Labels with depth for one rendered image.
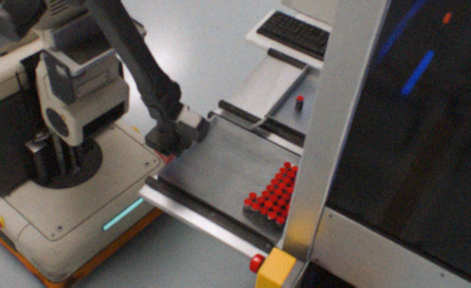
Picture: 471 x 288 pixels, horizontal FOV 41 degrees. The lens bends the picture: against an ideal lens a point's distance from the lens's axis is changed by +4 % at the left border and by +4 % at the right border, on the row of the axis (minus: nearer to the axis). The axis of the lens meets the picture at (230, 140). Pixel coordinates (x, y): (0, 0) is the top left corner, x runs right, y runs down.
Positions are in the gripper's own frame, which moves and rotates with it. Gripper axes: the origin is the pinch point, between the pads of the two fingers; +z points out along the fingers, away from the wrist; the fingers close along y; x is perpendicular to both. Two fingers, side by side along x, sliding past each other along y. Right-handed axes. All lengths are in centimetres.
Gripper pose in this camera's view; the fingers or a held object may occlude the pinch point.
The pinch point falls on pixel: (168, 161)
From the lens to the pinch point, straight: 156.8
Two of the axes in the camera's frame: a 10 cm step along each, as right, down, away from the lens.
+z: -0.7, 6.6, 7.4
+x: 5.3, -6.1, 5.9
